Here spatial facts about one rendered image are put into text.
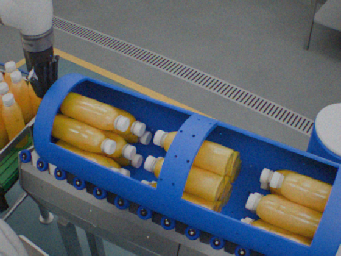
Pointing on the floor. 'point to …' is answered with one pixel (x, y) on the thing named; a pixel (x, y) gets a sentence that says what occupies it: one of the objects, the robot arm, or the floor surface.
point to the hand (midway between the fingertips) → (49, 102)
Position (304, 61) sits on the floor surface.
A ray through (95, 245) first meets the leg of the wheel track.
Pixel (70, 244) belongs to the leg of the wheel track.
